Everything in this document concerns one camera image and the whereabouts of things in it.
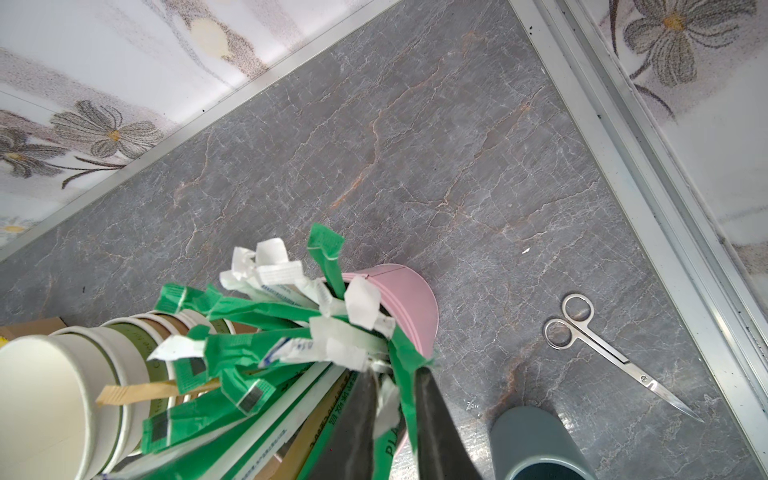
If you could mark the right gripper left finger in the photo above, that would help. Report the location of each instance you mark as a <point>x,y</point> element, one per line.
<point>349,452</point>

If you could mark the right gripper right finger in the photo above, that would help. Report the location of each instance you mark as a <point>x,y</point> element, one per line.
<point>440,452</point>

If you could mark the teal ceramic cup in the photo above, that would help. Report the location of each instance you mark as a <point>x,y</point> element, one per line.
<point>527,442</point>

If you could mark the bundle of wrapped straws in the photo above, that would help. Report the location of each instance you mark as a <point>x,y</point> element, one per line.
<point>262,386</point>

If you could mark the pink straw holder cup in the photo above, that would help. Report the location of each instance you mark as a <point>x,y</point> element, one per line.
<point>396,314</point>

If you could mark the metal tongs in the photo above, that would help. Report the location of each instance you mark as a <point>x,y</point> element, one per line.
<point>577,313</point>

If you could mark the stack of paper cups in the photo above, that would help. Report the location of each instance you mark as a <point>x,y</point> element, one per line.
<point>78,402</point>

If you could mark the brown cardboard napkin tray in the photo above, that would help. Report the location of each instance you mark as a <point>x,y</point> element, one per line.
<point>37,327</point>

